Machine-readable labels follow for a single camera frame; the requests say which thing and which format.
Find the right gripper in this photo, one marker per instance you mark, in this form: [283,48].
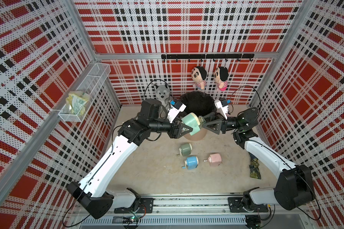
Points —
[222,125]

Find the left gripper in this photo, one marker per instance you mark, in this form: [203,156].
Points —
[177,134]

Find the light green pencil sharpener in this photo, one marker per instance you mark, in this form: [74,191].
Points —
[194,123]

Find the clear sharpener shavings tray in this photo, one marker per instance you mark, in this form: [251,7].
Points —
[201,120]

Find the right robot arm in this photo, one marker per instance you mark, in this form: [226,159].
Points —
[294,186]

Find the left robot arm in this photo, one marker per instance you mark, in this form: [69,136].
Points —
[91,191]

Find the black trash bag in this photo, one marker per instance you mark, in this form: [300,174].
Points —
[198,102]

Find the grey husky plush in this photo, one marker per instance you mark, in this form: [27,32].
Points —
[163,94]

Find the right hanging cartoon doll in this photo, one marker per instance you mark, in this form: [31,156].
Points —
[221,77]

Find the hanging cartoon doll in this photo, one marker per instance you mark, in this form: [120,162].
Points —
[199,75]
[221,77]

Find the left hanging cartoon doll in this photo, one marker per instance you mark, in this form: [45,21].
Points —
[199,75]

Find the dark floral cloth strip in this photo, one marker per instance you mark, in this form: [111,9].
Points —
[254,167]

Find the yellow green packet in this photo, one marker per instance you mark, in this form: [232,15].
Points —
[76,103]

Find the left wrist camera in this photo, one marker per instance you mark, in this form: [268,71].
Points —
[175,109]

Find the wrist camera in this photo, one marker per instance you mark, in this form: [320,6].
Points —
[222,106]
[175,109]

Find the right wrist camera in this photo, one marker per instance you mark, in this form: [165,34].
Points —
[222,106]

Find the black hook rail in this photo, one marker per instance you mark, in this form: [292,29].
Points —
[238,56]

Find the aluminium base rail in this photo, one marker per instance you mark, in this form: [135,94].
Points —
[185,210]

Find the white wire wall basket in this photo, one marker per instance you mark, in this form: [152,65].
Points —
[95,76]

